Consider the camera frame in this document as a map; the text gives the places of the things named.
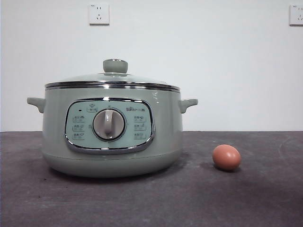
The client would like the glass lid with green knob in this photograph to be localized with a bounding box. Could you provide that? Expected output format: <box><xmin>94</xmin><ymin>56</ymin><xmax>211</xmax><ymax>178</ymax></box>
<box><xmin>45</xmin><ymin>59</ymin><xmax>181</xmax><ymax>92</ymax></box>

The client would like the brown egg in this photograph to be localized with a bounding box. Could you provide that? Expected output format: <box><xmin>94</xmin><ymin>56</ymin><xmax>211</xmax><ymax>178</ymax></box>
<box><xmin>212</xmin><ymin>144</ymin><xmax>241</xmax><ymax>171</ymax></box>

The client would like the green electric cooking pot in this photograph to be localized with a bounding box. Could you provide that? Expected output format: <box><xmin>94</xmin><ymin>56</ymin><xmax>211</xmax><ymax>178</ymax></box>
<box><xmin>27</xmin><ymin>87</ymin><xmax>198</xmax><ymax>178</ymax></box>

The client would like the white wall socket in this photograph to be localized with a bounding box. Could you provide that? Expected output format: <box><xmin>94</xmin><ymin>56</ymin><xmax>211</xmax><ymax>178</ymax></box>
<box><xmin>89</xmin><ymin>3</ymin><xmax>110</xmax><ymax>26</ymax></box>
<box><xmin>289</xmin><ymin>4</ymin><xmax>303</xmax><ymax>26</ymax></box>

